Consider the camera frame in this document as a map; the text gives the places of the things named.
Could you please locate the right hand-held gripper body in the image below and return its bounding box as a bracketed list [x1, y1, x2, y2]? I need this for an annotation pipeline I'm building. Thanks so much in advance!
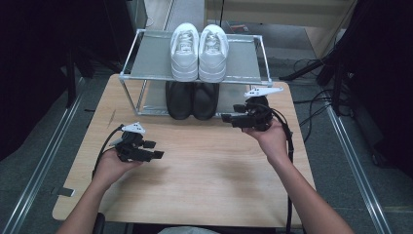
[242, 86, 284, 133]

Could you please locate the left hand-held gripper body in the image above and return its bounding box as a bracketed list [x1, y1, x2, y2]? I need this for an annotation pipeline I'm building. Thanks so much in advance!
[109, 121, 154, 164]

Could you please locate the black slipper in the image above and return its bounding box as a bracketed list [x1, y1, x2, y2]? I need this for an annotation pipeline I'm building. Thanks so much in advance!
[193, 82, 220, 121]
[165, 81, 195, 121]

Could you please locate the white sneaker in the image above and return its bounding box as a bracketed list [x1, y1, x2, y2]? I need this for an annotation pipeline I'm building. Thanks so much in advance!
[198, 23, 230, 84]
[169, 21, 200, 83]

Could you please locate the metal frame shoe rack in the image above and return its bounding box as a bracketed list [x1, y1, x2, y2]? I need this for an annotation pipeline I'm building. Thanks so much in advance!
[118, 28, 275, 121]

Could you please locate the person's left hand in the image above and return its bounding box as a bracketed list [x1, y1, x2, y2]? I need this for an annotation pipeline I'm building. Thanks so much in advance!
[92, 149, 144, 193]

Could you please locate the person's right hand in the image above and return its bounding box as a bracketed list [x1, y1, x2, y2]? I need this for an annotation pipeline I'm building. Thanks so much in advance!
[242, 118, 290, 168]

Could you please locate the black tripod stand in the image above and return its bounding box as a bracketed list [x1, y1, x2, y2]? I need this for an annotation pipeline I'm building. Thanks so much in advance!
[278, 55, 355, 116]

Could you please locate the small red object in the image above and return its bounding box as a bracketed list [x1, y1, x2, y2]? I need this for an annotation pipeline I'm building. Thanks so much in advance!
[228, 21, 250, 33]

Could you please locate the light wooden furniture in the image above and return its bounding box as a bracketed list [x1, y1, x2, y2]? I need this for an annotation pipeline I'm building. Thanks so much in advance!
[204, 0, 358, 59]

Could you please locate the black curtain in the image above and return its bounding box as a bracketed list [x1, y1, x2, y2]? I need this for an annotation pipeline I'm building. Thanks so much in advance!
[340, 0, 413, 178]
[0, 0, 131, 160]

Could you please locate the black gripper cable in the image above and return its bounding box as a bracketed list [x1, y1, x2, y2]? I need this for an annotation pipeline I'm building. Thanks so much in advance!
[256, 101, 295, 234]
[92, 124, 126, 234]

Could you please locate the black floor cable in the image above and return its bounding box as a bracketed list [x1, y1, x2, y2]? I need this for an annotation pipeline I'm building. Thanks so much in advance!
[293, 58, 325, 81]
[293, 89, 335, 144]

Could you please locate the grey metal bracket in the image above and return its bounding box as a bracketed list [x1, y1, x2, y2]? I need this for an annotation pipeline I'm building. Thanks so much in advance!
[51, 185, 76, 198]

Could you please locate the thin black hanging cable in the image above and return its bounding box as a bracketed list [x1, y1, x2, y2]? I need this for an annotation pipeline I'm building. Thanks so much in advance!
[219, 0, 226, 28]

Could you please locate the metal floor rail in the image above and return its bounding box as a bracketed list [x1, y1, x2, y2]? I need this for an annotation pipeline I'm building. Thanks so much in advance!
[324, 105, 394, 234]
[0, 77, 87, 234]
[162, 0, 177, 32]

